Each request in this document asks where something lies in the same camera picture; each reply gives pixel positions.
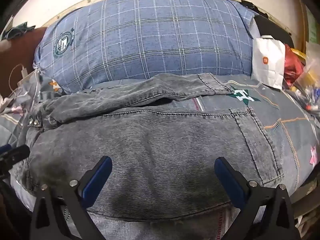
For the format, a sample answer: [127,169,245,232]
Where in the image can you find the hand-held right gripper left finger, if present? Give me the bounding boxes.
[30,156,113,240]

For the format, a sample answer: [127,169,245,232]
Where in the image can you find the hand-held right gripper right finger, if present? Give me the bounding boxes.
[214,156,300,240]

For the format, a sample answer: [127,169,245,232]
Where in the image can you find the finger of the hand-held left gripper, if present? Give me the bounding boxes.
[0,144,31,180]

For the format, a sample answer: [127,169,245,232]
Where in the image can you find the grey denim pants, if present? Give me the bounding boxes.
[11,73,285,240]

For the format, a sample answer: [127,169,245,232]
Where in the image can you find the grey printed bed sheet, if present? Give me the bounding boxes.
[0,74,320,240]

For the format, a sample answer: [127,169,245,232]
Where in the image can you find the brown wooden bedside panel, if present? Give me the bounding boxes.
[0,26,48,98]

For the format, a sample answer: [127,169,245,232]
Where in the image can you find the dark green cloth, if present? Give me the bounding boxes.
[1,22,37,41]

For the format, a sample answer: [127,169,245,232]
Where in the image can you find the white paper bag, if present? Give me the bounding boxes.
[251,36,286,90]

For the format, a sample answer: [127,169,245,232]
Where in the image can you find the pile of plastic packets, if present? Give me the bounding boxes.
[287,47,320,117]

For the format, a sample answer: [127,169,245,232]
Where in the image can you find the red plastic bag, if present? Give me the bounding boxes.
[284,44,305,85]

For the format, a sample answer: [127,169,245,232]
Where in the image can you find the blue plaid pillow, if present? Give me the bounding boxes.
[33,0,258,95]

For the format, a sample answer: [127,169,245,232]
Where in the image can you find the black bag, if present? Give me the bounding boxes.
[254,14,295,49]

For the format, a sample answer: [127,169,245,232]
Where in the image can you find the green paper sheet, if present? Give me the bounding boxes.
[306,7,320,44]

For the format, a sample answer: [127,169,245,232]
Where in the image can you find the white charger cable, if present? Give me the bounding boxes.
[9,64,34,98]

